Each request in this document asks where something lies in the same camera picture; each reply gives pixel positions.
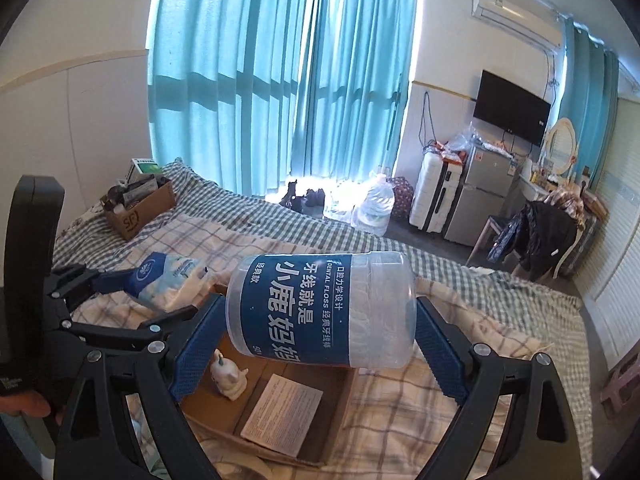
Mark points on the wooden chair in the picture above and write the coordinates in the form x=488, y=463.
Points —
x=487, y=232

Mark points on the blue white tissue pack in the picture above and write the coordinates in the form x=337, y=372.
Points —
x=167, y=277

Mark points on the plaid beige blanket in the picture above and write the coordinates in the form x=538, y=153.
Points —
x=425, y=425

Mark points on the clear plastic water jug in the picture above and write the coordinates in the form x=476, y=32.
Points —
x=340, y=202

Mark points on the teal window curtain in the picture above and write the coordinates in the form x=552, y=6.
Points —
x=355, y=70
x=225, y=70

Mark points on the pink plastic stool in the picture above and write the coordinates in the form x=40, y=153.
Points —
x=622, y=387

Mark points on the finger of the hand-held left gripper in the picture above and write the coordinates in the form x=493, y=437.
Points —
x=112, y=282
x=130, y=332

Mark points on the black wall television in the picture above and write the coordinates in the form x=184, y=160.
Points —
x=510, y=107

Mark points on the white oval vanity mirror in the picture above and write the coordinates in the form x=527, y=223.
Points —
x=560, y=145

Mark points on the clear plastic bag with snacks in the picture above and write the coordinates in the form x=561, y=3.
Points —
x=470, y=140

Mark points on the blue plastic bag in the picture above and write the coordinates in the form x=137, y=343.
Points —
x=506, y=237

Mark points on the green white carton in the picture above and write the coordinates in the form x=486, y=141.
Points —
x=145, y=167

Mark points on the white suitcase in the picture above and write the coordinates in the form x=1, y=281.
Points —
x=430, y=192

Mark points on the white air conditioner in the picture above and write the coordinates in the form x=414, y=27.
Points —
x=515, y=15

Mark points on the clear blue-label dental floss jar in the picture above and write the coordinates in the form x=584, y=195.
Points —
x=320, y=305

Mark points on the white printed leaflet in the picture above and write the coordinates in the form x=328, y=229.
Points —
x=285, y=412

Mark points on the large clear water jug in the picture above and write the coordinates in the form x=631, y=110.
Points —
x=372, y=205

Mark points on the person's left hand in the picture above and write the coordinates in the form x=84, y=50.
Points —
x=27, y=404

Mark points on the small cardboard box with items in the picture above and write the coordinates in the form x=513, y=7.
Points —
x=142, y=210

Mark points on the white vanity desk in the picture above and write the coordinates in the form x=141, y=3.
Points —
x=537, y=187

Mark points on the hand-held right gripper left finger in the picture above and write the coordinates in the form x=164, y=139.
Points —
x=192, y=355

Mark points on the white louvered wardrobe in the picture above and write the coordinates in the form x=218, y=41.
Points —
x=615, y=240

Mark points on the black jacket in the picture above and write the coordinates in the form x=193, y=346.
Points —
x=547, y=240

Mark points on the silver mini fridge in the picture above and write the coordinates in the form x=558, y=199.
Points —
x=477, y=195

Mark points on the dark red patterned bag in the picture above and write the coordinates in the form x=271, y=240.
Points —
x=401, y=197

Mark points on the white ceramic figurine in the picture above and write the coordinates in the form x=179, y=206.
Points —
x=227, y=377

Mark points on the narrow teal curtain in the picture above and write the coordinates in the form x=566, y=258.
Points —
x=585, y=100

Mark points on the green checked bedsheet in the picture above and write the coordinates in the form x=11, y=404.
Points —
x=500, y=290

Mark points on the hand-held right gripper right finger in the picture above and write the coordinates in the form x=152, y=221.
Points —
x=442, y=355

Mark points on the black shoe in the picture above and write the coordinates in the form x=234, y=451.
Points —
x=315, y=197
x=290, y=194

